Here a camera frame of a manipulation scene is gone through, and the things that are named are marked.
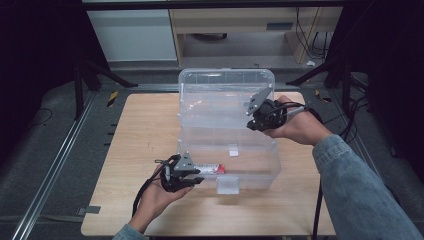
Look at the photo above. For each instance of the dark curtain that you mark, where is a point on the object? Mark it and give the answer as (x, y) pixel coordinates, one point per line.
(36, 60)
(393, 66)

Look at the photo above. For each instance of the light wooden desk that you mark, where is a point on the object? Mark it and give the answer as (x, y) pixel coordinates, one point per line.
(233, 20)

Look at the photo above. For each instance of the red and white carton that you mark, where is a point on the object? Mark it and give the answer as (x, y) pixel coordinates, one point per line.
(211, 169)

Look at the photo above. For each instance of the person's left hand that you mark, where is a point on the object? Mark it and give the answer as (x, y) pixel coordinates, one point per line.
(156, 200)

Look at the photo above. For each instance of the small white floor scrap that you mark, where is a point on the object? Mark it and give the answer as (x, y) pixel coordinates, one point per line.
(310, 63)

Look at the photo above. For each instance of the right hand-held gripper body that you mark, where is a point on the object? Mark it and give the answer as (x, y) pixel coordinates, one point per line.
(270, 113)

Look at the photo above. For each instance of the grey metal table bracket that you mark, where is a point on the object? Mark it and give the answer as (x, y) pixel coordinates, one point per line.
(89, 210)

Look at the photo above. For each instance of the clear plastic storage box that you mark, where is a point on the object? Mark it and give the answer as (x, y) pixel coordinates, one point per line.
(226, 133)

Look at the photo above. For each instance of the white cabinet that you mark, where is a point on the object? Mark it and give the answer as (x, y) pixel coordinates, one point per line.
(133, 36)

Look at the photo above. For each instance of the yellow and black tape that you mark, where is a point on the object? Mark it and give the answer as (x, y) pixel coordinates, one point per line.
(321, 96)
(112, 98)

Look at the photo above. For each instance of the black metal stand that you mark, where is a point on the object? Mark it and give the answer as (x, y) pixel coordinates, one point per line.
(78, 93)
(346, 90)

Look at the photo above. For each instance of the person's right hand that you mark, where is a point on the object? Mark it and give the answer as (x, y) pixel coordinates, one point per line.
(300, 128)

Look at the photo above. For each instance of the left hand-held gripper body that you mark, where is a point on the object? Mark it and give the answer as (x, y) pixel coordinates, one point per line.
(183, 165)

